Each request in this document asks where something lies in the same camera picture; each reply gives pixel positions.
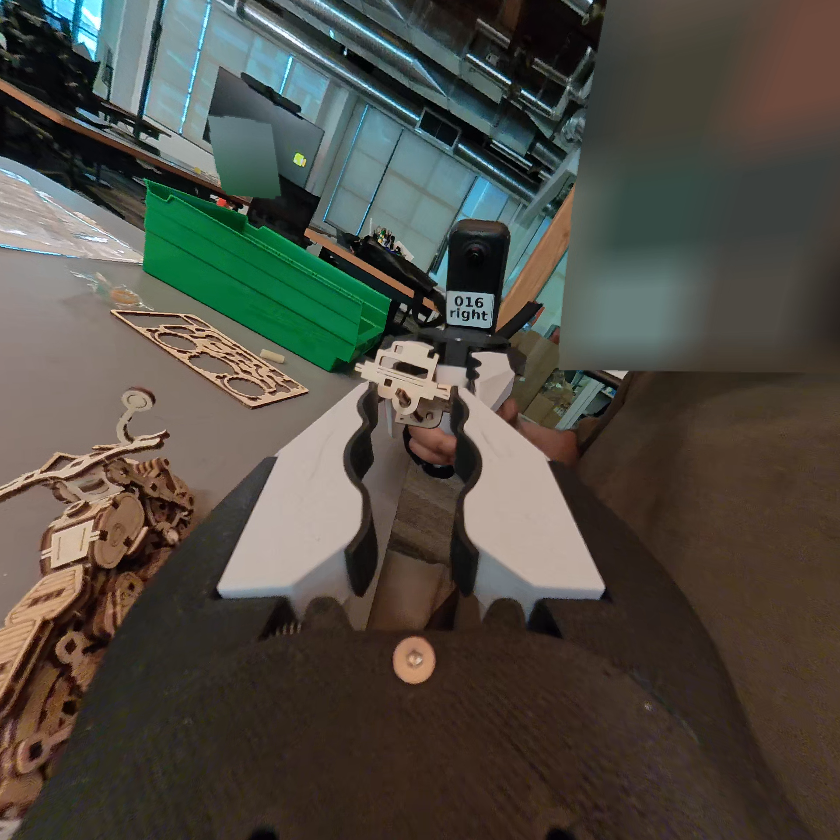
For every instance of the small wooden model subassembly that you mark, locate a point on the small wooden model subassembly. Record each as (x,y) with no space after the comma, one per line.
(407,377)

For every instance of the person's right hand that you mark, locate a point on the person's right hand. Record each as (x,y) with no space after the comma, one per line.
(434,447)

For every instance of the pile of wooden puzzle pieces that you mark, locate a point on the pile of wooden puzzle pieces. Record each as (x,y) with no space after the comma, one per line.
(105,531)

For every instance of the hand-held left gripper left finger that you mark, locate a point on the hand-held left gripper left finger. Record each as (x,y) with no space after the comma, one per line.
(295,518)

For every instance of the cardboard box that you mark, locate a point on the cardboard box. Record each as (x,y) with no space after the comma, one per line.
(535,374)

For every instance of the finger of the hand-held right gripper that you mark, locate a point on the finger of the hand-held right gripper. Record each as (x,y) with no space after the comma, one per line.
(492,379)
(397,417)

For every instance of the clear plastic bag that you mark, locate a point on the clear plastic bag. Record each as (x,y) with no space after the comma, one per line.
(46,216)

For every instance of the black webcam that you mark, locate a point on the black webcam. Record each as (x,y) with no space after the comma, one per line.
(272,92)

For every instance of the wooden sheet with round cutouts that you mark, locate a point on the wooden sheet with round cutouts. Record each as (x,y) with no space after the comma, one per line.
(197,354)

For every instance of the long wooden workbench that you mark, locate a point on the long wooden workbench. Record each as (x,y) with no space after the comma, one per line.
(79,124)

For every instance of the green plastic bin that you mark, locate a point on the green plastic bin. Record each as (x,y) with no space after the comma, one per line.
(249,275)

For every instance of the clear bag with small parts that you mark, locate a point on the clear bag with small parts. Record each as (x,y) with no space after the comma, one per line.
(121,294)

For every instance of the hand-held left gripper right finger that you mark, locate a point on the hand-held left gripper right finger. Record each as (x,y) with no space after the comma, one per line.
(525,525)

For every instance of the black monitor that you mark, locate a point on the black monitor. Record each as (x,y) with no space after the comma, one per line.
(298,134)

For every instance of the black bag with pens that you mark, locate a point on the black bag with pens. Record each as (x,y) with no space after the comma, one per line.
(394,269)

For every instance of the small wooden dowel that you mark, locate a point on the small wooden dowel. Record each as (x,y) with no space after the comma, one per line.
(273,356)

